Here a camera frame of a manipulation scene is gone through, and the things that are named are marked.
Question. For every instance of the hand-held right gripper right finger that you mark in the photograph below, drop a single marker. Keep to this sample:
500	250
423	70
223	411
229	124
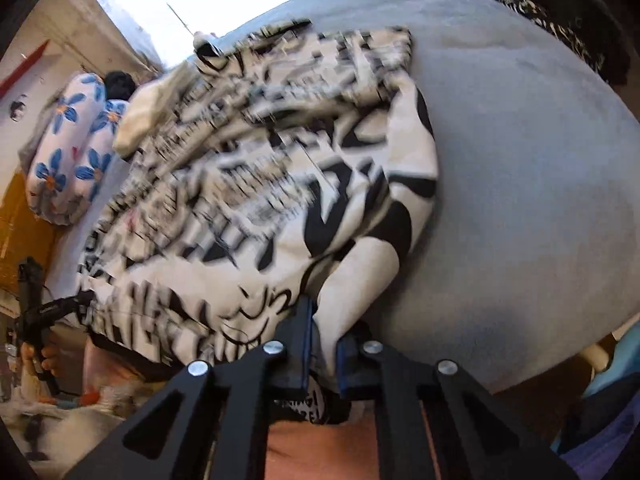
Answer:
344	367

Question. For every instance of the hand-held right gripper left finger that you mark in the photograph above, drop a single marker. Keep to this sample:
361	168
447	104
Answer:
300	345

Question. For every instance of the black and white printed jacket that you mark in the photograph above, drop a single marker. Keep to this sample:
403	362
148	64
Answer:
250	185

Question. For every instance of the dark clothes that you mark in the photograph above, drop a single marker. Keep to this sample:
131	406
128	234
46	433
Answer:
121	86

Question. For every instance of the person's left hand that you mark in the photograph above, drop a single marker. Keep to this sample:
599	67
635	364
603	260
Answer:
50	355

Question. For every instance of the person's pink clothing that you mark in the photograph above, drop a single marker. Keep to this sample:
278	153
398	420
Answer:
320	450

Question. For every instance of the blue floral folded blanket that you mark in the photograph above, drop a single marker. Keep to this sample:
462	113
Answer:
65	160

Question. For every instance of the white folded garment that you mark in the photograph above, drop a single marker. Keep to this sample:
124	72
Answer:
140	115

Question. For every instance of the grey-blue bed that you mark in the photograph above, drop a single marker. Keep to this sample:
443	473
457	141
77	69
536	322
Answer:
525	185

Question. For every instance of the light blue object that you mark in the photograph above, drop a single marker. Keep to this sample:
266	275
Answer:
625	360

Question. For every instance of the beige curtain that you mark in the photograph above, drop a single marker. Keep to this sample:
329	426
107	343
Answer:
100	35

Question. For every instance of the white sheer curtain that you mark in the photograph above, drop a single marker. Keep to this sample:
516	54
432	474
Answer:
225	0

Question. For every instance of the black and white patterned cloth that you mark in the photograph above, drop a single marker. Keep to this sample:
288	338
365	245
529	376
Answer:
555	25

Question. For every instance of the black bag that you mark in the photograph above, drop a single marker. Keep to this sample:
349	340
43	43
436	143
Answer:
617	55

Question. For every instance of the round wall sticker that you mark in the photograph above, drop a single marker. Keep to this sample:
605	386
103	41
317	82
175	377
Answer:
18	107

